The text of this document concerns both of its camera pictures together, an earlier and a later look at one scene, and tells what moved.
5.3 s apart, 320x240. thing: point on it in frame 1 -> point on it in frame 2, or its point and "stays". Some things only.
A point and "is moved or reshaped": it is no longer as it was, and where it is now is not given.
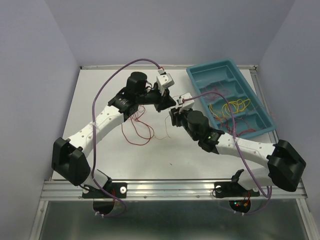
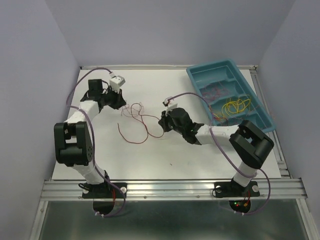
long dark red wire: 147,125 is moved or reshaped
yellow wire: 234,107 stays
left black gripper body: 152,97 -> 111,98
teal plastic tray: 231,106 stays
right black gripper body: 182,117 -> 168,123
